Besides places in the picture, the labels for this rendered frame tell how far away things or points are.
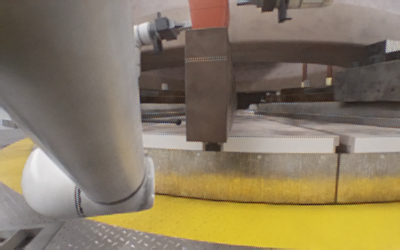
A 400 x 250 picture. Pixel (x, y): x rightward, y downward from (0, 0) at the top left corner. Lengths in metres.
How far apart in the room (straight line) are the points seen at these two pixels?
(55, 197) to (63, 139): 0.27
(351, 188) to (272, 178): 0.35
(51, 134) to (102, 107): 0.05
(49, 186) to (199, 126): 0.43
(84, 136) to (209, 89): 0.51
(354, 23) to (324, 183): 1.16
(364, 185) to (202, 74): 0.86
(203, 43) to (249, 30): 0.79
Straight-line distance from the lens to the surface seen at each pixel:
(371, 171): 1.13
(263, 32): 1.45
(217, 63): 0.66
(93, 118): 0.17
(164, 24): 0.85
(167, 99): 3.06
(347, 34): 1.72
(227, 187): 0.93
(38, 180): 0.48
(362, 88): 1.57
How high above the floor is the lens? 0.43
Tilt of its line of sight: 6 degrees down
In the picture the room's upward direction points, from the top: straight up
